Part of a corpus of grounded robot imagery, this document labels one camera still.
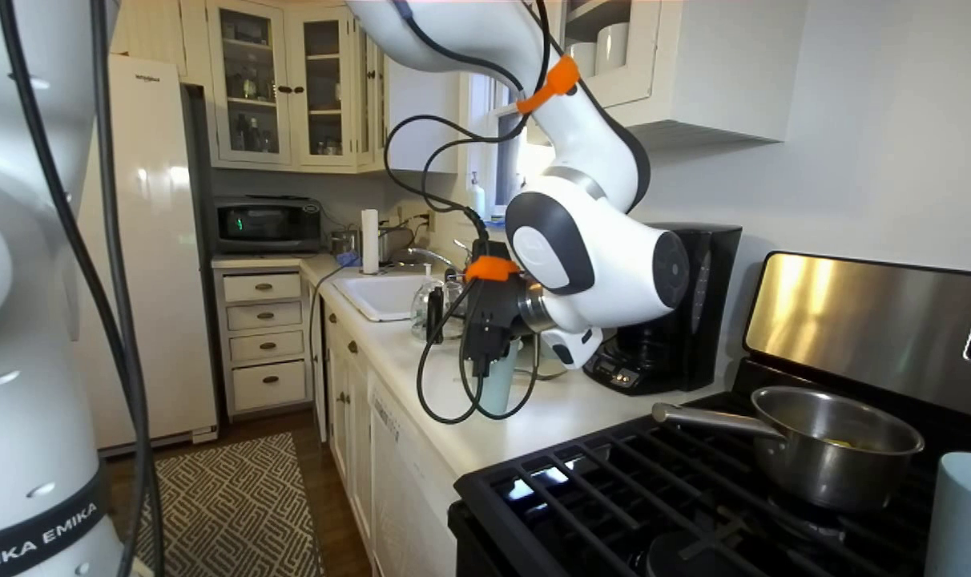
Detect white refrigerator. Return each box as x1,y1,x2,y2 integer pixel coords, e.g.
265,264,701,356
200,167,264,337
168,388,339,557
98,51,222,451

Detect plain white wall cabinet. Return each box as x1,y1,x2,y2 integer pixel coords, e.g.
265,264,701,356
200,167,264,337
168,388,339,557
382,57,467,180

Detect orange cable clip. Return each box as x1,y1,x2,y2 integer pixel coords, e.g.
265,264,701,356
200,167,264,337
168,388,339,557
461,254,520,287
513,55,586,117

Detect metal faucet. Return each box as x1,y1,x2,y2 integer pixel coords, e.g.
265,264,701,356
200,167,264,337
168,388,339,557
400,242,458,272

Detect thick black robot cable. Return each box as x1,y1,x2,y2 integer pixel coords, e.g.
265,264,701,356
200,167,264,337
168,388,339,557
0,0,170,577

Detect stainless steel saucepan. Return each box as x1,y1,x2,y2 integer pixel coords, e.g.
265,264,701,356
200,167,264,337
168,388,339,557
651,384,930,517

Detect white drawer cabinet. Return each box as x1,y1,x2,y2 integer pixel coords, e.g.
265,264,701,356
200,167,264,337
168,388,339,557
218,254,328,427

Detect white dishwasher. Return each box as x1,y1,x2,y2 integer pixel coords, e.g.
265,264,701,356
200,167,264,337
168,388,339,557
367,372,466,577

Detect black gas stove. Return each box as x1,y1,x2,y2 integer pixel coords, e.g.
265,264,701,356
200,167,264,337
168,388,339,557
447,250,971,577

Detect grey white patterned rug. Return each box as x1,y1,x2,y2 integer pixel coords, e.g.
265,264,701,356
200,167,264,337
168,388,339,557
146,428,331,577

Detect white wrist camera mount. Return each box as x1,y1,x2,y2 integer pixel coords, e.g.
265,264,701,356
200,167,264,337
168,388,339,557
541,324,607,372

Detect white lower cabinet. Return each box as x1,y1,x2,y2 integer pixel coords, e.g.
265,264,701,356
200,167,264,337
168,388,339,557
321,297,374,542

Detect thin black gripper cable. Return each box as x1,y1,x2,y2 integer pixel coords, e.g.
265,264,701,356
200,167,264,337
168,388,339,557
382,0,552,427

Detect double glass-door wall cabinet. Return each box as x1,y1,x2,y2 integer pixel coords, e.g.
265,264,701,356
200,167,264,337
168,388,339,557
203,0,389,176

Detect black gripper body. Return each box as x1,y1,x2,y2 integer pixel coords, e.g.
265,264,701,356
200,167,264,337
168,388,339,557
466,278,530,358

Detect black microwave oven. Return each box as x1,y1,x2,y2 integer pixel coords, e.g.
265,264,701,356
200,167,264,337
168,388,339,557
211,191,331,256

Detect kitchen window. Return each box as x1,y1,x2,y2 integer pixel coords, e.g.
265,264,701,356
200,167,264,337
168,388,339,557
490,104,541,235

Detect single glass-door wall cabinet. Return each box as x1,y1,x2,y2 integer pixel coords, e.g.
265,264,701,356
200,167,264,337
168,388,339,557
525,0,816,157

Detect black coffee maker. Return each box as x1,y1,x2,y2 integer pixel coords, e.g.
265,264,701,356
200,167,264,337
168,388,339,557
581,221,746,396

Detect white mug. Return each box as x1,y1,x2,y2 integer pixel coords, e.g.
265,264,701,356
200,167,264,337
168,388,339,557
593,19,634,77
563,37,599,85

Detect white sink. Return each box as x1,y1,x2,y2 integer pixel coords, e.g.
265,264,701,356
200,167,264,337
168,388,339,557
331,268,440,325

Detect white soap bottle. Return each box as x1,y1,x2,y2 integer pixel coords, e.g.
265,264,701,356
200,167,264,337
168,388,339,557
466,170,490,223

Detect paper towel roll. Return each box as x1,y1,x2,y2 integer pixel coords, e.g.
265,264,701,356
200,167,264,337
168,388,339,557
360,205,384,275

